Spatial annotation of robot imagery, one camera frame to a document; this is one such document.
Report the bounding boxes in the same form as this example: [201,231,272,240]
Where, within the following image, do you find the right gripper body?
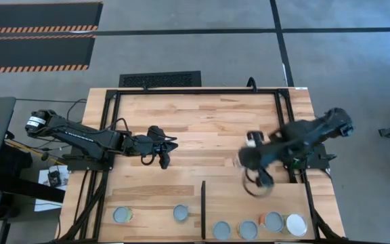
[238,145,277,170]

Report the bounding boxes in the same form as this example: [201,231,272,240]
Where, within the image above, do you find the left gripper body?
[137,125,171,170]

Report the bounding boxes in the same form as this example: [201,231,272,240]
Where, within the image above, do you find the mixed fruit tin can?
[258,211,284,234]

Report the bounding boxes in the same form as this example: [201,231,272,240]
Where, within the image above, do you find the tin can yellow label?
[237,220,259,241]

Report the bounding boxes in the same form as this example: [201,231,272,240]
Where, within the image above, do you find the short yellow green can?
[212,220,232,241]

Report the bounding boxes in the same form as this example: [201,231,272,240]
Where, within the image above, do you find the tin can teal label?
[173,204,191,223]

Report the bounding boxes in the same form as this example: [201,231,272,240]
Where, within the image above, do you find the black floor vent grille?
[118,70,202,88]

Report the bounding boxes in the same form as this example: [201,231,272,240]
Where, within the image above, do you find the tin can green label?
[112,205,134,224]

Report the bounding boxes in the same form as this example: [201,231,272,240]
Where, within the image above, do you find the large green tin can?
[281,212,308,237]

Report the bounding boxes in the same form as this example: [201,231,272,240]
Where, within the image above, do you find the small black device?
[47,170,62,187]

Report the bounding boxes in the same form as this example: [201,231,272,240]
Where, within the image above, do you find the white paper sheet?
[34,167,70,213]

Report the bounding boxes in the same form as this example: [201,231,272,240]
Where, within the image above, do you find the black mat hazard stripes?
[0,35,97,74]
[0,1,104,35]

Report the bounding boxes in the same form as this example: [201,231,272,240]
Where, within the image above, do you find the black aluminium table frame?
[58,87,347,243]

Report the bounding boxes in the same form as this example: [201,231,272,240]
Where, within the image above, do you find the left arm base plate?
[65,154,115,172]

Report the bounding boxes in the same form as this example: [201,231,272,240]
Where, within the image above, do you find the black cable loop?
[246,76,258,93]

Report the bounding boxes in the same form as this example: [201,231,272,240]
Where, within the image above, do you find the yellow cable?
[4,139,68,165]

